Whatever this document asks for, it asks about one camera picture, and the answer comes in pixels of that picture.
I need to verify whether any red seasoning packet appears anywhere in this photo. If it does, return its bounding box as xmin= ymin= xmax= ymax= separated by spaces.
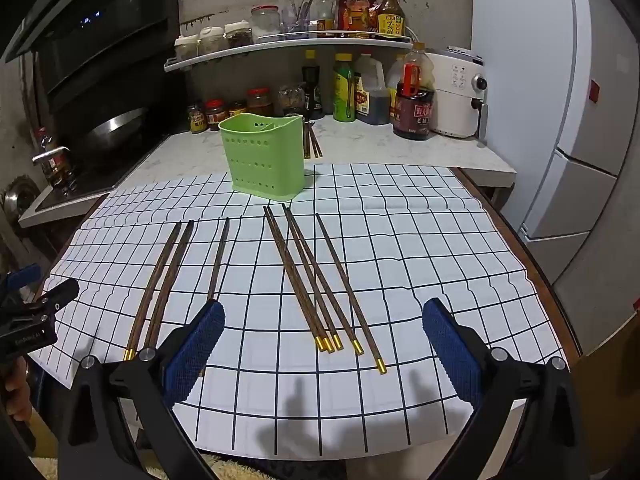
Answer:
xmin=337 ymin=0 xmax=373 ymax=36

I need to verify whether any black range hood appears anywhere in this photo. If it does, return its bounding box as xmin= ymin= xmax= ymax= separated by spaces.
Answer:
xmin=0 ymin=0 xmax=182 ymax=126

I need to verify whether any beige fluffy rug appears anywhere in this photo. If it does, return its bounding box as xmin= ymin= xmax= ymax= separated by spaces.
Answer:
xmin=27 ymin=452 xmax=206 ymax=480

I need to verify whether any clear cup with utensils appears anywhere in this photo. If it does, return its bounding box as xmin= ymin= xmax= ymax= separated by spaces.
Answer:
xmin=280 ymin=0 xmax=317 ymax=39

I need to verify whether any metal pan handle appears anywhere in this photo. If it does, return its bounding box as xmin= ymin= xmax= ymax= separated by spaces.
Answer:
xmin=32 ymin=146 xmax=71 ymax=166

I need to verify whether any dark bottle yellow cap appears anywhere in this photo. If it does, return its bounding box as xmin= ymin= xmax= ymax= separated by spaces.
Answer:
xmin=301 ymin=50 xmax=324 ymax=121

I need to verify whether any red-lidded clear jar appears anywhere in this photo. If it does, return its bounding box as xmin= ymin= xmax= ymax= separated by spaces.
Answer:
xmin=251 ymin=5 xmax=281 ymax=42

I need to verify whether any large dark vinegar jug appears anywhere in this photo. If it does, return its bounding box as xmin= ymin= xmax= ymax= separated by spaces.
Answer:
xmin=355 ymin=52 xmax=391 ymax=125

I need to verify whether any person's left hand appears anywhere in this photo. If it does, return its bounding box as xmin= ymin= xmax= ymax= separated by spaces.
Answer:
xmin=0 ymin=359 xmax=34 ymax=423

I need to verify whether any gold-tipped wooden chopstick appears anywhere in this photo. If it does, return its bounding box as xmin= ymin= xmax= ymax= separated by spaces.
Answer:
xmin=141 ymin=219 xmax=196 ymax=353
xmin=205 ymin=217 xmax=231 ymax=307
xmin=282 ymin=203 xmax=345 ymax=351
xmin=315 ymin=213 xmax=388 ymax=375
xmin=267 ymin=205 xmax=335 ymax=354
xmin=263 ymin=205 xmax=325 ymax=352
xmin=286 ymin=207 xmax=363 ymax=355
xmin=123 ymin=221 xmax=183 ymax=361

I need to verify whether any metal pot lid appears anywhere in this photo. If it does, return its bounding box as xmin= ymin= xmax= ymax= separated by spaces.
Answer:
xmin=0 ymin=175 xmax=41 ymax=223

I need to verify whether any green bottle yellow cap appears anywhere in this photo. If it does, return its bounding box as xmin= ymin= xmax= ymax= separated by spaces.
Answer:
xmin=333 ymin=53 xmax=357 ymax=122

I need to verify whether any steel wok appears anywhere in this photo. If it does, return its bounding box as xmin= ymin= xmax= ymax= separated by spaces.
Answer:
xmin=80 ymin=106 xmax=151 ymax=153

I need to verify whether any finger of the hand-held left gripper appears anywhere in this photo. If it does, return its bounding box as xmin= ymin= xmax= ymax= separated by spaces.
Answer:
xmin=20 ymin=278 xmax=81 ymax=319
xmin=0 ymin=264 xmax=42 ymax=307

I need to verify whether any clear bottle yellow label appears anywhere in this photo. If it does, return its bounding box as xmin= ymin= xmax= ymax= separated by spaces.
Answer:
xmin=387 ymin=55 xmax=407 ymax=121
xmin=316 ymin=0 xmax=335 ymax=37

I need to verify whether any red-lidded chili sauce jar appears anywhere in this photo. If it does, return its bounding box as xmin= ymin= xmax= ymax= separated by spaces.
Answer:
xmin=205 ymin=100 xmax=225 ymax=131

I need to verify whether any large red-lidded sauce jar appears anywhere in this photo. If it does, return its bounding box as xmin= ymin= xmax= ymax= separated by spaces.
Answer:
xmin=246 ymin=88 xmax=274 ymax=117

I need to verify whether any clear glass jar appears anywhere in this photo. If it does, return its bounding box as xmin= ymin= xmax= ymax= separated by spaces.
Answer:
xmin=277 ymin=85 xmax=306 ymax=117

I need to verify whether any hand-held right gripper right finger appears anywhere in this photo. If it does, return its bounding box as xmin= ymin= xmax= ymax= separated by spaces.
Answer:
xmin=421 ymin=297 xmax=596 ymax=480

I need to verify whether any white curved wall shelf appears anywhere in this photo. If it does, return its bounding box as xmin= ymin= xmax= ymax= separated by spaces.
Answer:
xmin=164 ymin=34 xmax=417 ymax=73

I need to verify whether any white grid-pattern tablecloth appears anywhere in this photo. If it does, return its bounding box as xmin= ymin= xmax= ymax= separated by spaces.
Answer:
xmin=27 ymin=162 xmax=568 ymax=461

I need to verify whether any yellow-capped oil bottle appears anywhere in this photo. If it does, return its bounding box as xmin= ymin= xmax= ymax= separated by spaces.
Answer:
xmin=346 ymin=0 xmax=372 ymax=37

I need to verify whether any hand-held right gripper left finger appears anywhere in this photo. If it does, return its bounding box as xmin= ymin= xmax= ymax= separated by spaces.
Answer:
xmin=57 ymin=299 xmax=227 ymax=480

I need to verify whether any green plastic utensil holder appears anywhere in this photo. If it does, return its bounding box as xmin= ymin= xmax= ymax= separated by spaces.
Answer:
xmin=218 ymin=114 xmax=307 ymax=195

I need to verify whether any black glass cooktop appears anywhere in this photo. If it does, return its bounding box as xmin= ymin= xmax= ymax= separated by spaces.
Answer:
xmin=35 ymin=132 xmax=168 ymax=211

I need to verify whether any large soy sauce bottle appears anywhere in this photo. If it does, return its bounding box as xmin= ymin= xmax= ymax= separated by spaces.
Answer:
xmin=392 ymin=42 xmax=435 ymax=141

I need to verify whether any white refrigerator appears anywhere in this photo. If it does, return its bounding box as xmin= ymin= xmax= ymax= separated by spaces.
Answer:
xmin=470 ymin=0 xmax=640 ymax=313

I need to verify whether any tall brown sauce bottle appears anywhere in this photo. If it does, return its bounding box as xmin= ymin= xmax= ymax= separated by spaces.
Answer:
xmin=374 ymin=0 xmax=407 ymax=39

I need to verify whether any white air fryer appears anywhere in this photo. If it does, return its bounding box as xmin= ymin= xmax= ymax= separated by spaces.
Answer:
xmin=427 ymin=46 xmax=489 ymax=139

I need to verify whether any white-lidded condiment jar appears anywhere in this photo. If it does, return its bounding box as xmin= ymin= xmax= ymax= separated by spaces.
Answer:
xmin=225 ymin=20 xmax=252 ymax=49
xmin=198 ymin=26 xmax=226 ymax=56
xmin=175 ymin=35 xmax=199 ymax=62

